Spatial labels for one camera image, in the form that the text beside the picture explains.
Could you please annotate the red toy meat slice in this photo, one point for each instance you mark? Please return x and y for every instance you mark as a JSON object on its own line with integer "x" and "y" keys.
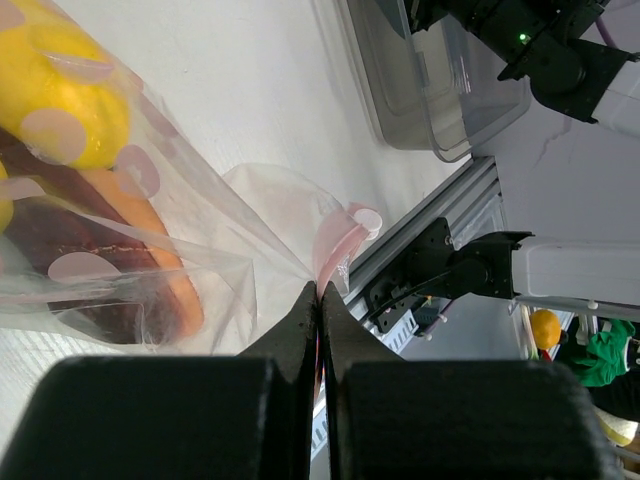
{"x": 162, "y": 306}

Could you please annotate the yellow ball in background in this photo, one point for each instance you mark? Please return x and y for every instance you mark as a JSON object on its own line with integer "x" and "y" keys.
{"x": 546, "y": 329}

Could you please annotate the clear zip top bag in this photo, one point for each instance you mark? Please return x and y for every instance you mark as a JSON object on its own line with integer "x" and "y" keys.
{"x": 249, "y": 239}

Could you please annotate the green cloth in background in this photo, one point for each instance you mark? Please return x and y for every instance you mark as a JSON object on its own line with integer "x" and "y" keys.
{"x": 605, "y": 357}

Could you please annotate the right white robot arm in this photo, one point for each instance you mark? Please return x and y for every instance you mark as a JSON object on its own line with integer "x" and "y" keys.
{"x": 572, "y": 169}

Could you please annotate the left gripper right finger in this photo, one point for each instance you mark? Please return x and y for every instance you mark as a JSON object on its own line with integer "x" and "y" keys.
{"x": 389, "y": 418}

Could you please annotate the clear plastic food tray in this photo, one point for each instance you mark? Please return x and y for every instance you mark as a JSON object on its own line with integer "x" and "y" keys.
{"x": 435, "y": 91}

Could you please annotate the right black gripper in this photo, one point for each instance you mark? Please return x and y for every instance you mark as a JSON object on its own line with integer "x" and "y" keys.
{"x": 531, "y": 37}

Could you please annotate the yellow toy mango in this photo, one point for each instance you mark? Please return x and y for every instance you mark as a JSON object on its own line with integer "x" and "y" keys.
{"x": 58, "y": 93}

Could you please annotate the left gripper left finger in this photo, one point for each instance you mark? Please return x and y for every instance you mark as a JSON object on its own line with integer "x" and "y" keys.
{"x": 247, "y": 416}

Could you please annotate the aluminium rail frame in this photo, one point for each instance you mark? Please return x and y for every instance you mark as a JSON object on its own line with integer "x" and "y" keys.
{"x": 468, "y": 190}

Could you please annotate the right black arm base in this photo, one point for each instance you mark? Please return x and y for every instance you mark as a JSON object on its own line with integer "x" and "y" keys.
{"x": 388, "y": 296}

